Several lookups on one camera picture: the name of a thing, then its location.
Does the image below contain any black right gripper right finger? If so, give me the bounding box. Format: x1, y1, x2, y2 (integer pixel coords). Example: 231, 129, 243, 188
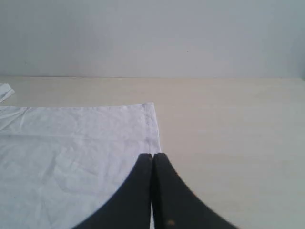
152, 153, 236, 229

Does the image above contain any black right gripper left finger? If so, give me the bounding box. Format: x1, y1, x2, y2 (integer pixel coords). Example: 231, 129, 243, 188
75, 153, 153, 229

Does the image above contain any white t-shirt red lettering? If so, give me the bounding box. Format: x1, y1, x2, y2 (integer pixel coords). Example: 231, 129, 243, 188
0, 83, 162, 229

